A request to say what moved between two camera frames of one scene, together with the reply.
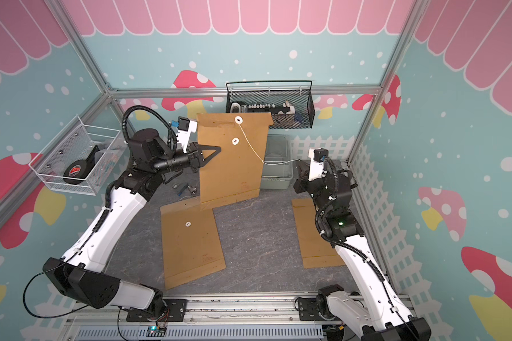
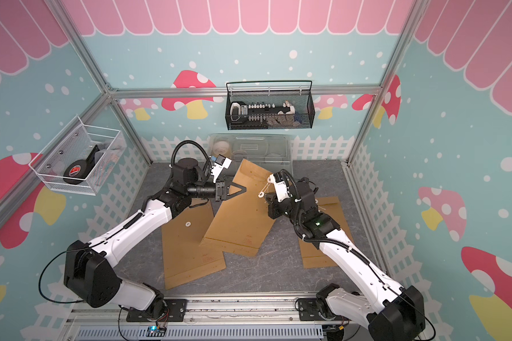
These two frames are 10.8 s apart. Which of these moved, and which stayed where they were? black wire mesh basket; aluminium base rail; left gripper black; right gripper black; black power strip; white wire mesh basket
Moved: right gripper black; left gripper black
Stayed: white wire mesh basket; black wire mesh basket; aluminium base rail; black power strip
